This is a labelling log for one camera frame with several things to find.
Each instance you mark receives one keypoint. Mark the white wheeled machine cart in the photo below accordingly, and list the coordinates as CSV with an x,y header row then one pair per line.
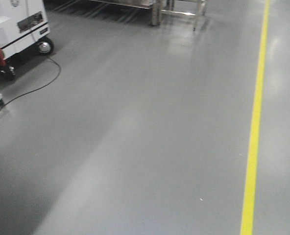
x,y
23,24

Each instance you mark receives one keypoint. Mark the stainless steel table frame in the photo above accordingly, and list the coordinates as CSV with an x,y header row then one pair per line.
x,y
163,7

